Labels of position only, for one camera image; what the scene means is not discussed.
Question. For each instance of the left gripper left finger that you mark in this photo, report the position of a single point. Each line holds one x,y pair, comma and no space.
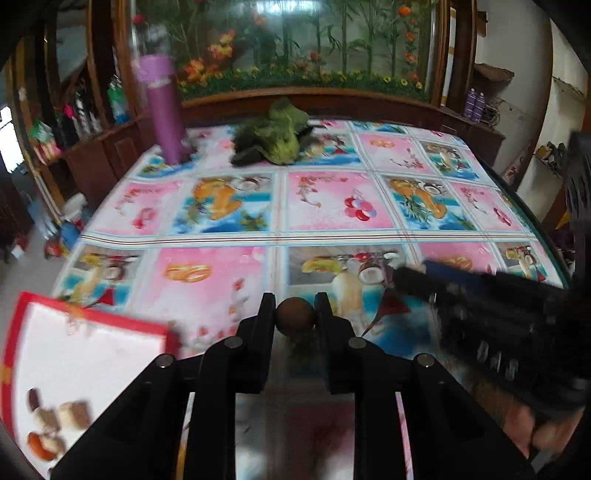
254,353

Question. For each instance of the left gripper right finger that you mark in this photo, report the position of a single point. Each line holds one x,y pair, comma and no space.
334,334

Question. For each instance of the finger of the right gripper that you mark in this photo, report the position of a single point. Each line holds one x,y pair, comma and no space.
451,274
417,284

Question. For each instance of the brown longan top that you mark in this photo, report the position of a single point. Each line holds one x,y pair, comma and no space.
295,316

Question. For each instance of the colourful fruit print tablecloth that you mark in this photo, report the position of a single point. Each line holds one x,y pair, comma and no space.
195,248

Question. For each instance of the red box with white inside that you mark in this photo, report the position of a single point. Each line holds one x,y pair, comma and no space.
70,355

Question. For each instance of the green leafy vegetable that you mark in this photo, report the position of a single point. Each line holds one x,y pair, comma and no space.
277,137

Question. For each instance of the blue thermos flask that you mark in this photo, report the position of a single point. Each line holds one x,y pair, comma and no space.
68,235

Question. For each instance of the white plastic bucket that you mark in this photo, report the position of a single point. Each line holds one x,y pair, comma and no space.
73,208

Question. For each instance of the red jujube top left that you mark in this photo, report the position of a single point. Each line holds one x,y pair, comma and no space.
33,399

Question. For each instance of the floral glass screen panel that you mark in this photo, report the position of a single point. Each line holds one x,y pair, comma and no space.
227,46

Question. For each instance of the orange tangerine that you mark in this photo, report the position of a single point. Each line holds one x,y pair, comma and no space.
35,445

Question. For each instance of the wooden partition cabinet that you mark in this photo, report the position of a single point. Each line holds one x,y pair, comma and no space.
68,73

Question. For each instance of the purple thermos bottle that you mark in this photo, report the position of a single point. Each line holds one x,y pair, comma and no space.
156,73

